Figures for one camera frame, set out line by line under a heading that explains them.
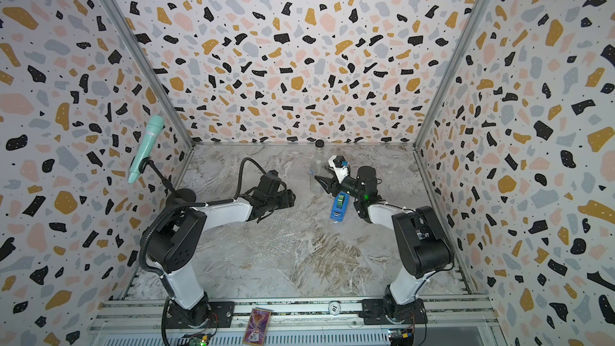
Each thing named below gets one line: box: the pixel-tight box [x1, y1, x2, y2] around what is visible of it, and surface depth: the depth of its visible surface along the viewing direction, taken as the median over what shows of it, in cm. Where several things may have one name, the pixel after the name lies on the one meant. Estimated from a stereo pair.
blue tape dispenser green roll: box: [329, 191, 350, 222], surface depth 97 cm
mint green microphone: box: [128, 114, 165, 185], surface depth 78 cm
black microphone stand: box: [138, 156, 197, 208], surface depth 96 cm
